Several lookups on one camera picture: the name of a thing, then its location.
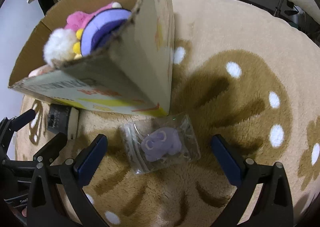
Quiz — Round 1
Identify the white fluffy penguin plush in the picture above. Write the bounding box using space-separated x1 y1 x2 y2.
43 28 82 68

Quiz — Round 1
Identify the white-haired blindfolded plush doll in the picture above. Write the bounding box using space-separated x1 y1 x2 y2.
80 8 131 56

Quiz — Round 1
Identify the black and white small box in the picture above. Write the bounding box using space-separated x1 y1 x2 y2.
47 104 79 140

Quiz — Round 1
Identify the purple plush in plastic bag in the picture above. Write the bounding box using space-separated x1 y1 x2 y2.
119 113 201 174

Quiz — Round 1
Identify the beige deer-pattern fluffy rug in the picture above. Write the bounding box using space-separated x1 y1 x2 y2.
15 0 320 227

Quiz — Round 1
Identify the brown cardboard box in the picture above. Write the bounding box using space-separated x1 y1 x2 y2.
8 0 175 116

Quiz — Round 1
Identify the pink plush toy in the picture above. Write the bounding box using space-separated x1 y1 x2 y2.
64 2 122 32

